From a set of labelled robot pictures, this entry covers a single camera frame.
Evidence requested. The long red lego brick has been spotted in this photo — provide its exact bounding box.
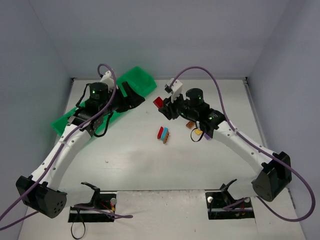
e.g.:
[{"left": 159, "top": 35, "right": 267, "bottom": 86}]
[{"left": 153, "top": 96, "right": 164, "bottom": 109}]

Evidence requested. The brown lego plate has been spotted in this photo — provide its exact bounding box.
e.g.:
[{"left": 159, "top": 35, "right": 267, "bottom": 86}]
[{"left": 185, "top": 121, "right": 195, "bottom": 130}]

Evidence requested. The yellow long lego plate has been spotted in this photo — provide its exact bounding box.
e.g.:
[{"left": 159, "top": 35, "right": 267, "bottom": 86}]
[{"left": 195, "top": 128, "right": 203, "bottom": 136}]

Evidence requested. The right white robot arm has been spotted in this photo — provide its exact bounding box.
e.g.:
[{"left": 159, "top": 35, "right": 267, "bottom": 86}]
[{"left": 157, "top": 88, "right": 292, "bottom": 202}]

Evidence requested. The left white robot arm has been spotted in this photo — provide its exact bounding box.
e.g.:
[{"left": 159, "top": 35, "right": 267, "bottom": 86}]
[{"left": 16, "top": 81, "right": 145, "bottom": 219}]

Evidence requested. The teal lego in stack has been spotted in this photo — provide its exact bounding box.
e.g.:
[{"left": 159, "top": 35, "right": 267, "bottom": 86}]
[{"left": 160, "top": 127, "right": 168, "bottom": 141}]

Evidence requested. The green divided sorting tray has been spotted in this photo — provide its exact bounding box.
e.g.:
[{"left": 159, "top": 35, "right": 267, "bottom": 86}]
[{"left": 51, "top": 66, "right": 157, "bottom": 138}]

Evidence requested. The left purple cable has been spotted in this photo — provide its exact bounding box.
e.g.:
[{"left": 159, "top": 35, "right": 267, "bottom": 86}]
[{"left": 0, "top": 63, "right": 134, "bottom": 231}]

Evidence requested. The purple cable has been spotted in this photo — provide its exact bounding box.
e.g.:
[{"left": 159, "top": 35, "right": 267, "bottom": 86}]
[
  {"left": 169, "top": 65, "right": 316, "bottom": 223},
  {"left": 0, "top": 63, "right": 134, "bottom": 231}
]

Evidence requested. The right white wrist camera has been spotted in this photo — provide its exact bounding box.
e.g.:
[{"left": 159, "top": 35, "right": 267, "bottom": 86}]
[{"left": 164, "top": 78, "right": 183, "bottom": 103}]

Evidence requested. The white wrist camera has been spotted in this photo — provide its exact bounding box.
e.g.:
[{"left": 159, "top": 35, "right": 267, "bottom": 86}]
[
  {"left": 100, "top": 70, "right": 116, "bottom": 92},
  {"left": 164, "top": 78, "right": 183, "bottom": 103}
]

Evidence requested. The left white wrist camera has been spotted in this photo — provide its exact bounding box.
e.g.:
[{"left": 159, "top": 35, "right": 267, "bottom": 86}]
[{"left": 100, "top": 70, "right": 116, "bottom": 92}]

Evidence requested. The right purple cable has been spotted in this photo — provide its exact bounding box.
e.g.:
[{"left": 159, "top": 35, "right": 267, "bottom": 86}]
[{"left": 169, "top": 65, "right": 316, "bottom": 223}]

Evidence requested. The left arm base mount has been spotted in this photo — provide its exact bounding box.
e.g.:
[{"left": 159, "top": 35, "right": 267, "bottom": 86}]
[{"left": 68, "top": 182, "right": 118, "bottom": 238}]

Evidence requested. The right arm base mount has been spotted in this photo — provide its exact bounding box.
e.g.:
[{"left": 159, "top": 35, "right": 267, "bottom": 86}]
[{"left": 205, "top": 179, "right": 255, "bottom": 220}]

